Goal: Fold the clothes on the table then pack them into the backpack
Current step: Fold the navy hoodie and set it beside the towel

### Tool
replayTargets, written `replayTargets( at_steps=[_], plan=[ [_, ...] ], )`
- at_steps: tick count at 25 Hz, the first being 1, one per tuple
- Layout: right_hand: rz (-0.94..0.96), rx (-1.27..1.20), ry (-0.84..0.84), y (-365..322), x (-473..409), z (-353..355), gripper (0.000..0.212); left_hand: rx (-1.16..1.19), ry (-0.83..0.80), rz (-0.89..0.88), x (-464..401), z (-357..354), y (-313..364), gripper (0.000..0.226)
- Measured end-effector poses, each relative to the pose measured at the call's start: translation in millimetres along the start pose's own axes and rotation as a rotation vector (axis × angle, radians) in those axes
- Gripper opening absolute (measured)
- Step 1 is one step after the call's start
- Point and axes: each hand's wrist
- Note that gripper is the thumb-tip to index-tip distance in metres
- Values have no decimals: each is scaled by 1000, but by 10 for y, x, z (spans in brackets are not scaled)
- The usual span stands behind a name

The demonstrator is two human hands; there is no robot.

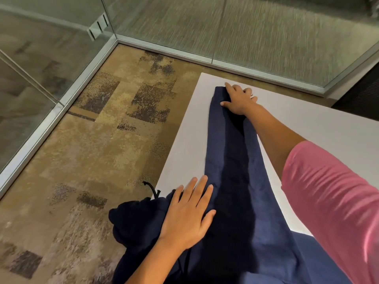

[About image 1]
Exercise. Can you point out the person's right hand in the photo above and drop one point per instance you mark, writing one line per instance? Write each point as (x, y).
(241, 100)

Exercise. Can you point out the person's left hand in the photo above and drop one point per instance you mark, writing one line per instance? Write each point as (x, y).
(186, 218)

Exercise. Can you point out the navy blue hoodie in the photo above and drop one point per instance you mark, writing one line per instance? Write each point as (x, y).
(237, 189)

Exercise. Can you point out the person's left forearm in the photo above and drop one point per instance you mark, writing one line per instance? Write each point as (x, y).
(154, 263)

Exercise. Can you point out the person's right forearm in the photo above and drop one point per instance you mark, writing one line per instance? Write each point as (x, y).
(275, 139)

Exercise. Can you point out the person's right pink sleeve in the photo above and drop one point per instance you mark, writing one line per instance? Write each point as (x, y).
(334, 198)

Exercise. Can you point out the black mesh office chair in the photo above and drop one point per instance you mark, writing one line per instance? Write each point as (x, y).
(361, 94)

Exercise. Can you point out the metal glass door bracket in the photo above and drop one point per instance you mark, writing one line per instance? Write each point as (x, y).
(98, 26)

